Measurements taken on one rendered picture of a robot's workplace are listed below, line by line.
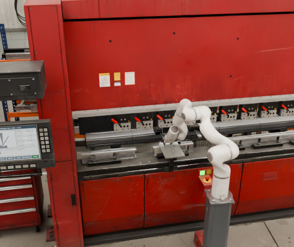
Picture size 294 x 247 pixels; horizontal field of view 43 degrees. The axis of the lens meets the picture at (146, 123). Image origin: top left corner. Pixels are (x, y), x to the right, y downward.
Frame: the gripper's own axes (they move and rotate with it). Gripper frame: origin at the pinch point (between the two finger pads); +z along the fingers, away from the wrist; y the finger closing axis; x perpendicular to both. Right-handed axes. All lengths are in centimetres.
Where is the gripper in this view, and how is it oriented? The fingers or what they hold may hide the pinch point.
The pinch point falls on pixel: (167, 143)
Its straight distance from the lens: 344.3
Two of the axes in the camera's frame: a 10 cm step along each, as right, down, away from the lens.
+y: -9.8, 0.9, -1.8
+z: -1.3, 4.1, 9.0
